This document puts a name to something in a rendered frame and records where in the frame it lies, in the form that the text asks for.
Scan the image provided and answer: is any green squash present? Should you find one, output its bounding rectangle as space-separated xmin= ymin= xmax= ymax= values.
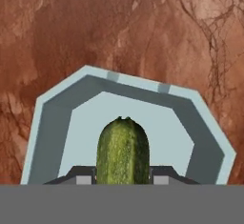
xmin=95 ymin=115 xmax=151 ymax=186

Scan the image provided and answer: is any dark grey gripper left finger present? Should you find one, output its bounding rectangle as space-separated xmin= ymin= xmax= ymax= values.
xmin=43 ymin=165 xmax=97 ymax=186

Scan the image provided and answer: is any pale blue tupperware container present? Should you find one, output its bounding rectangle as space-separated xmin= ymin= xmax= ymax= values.
xmin=20 ymin=64 xmax=237 ymax=186

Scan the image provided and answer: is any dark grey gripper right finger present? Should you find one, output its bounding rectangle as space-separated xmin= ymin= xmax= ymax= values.
xmin=148 ymin=165 xmax=200 ymax=186

